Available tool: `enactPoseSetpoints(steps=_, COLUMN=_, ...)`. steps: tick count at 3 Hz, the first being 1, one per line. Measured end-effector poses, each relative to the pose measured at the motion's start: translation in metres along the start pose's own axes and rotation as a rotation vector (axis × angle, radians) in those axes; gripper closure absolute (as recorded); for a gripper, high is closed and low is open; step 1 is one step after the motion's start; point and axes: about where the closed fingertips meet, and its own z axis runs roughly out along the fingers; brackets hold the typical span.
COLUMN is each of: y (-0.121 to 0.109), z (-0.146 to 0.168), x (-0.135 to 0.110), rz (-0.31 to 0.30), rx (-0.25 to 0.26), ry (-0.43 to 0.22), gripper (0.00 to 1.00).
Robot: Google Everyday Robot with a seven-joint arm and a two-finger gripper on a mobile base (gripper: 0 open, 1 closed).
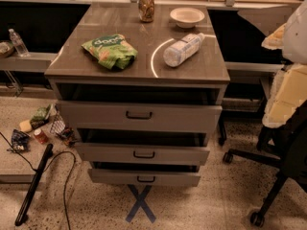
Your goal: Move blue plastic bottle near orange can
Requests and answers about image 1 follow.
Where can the orange can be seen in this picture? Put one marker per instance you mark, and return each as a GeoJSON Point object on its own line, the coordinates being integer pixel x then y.
{"type": "Point", "coordinates": [146, 10]}

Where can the black office chair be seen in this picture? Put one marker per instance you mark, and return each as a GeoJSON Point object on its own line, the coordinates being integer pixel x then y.
{"type": "Point", "coordinates": [288, 146]}

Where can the green bag on floor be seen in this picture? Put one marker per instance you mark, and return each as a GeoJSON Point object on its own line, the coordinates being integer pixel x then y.
{"type": "Point", "coordinates": [41, 117]}

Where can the green chip bag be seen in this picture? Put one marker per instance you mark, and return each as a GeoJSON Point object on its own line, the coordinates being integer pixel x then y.
{"type": "Point", "coordinates": [111, 51]}

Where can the grey drawer cabinet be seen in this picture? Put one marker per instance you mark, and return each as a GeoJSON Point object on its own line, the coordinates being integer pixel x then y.
{"type": "Point", "coordinates": [76, 76]}

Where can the yellow sponge on floor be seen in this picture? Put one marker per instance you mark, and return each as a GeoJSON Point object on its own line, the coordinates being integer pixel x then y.
{"type": "Point", "coordinates": [25, 126]}

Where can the red can on floor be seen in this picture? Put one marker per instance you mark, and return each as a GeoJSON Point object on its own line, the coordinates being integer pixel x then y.
{"type": "Point", "coordinates": [40, 135]}

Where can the clear water bottle on shelf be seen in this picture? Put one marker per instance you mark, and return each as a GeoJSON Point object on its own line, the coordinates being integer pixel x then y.
{"type": "Point", "coordinates": [18, 43]}

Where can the dark snack bag on floor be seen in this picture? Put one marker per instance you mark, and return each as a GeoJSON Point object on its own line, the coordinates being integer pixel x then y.
{"type": "Point", "coordinates": [67, 137]}

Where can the middle drawer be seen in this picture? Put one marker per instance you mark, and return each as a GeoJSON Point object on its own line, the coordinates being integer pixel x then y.
{"type": "Point", "coordinates": [141, 154]}

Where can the bottom drawer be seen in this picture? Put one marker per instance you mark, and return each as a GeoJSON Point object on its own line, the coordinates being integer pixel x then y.
{"type": "Point", "coordinates": [185, 179]}

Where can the bowl on left shelf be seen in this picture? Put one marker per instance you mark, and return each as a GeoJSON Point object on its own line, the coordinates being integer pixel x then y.
{"type": "Point", "coordinates": [6, 49]}

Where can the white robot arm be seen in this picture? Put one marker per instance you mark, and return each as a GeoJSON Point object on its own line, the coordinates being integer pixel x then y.
{"type": "Point", "coordinates": [289, 86]}

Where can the blue snack bag on floor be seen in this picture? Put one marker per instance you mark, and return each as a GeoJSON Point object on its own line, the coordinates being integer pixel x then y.
{"type": "Point", "coordinates": [19, 141]}

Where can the white bowl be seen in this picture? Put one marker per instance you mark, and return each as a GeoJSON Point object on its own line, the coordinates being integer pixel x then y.
{"type": "Point", "coordinates": [187, 17]}

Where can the wire basket on floor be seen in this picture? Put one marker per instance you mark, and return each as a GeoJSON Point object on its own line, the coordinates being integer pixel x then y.
{"type": "Point", "coordinates": [58, 125]}

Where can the top drawer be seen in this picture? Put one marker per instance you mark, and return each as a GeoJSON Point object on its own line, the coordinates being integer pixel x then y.
{"type": "Point", "coordinates": [141, 116]}

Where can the black bar on floor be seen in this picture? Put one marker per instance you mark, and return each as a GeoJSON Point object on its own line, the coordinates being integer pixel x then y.
{"type": "Point", "coordinates": [22, 214]}

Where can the drawer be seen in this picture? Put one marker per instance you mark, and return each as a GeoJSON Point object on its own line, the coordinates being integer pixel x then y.
{"type": "Point", "coordinates": [141, 116]}
{"type": "Point", "coordinates": [141, 154]}
{"type": "Point", "coordinates": [185, 179]}

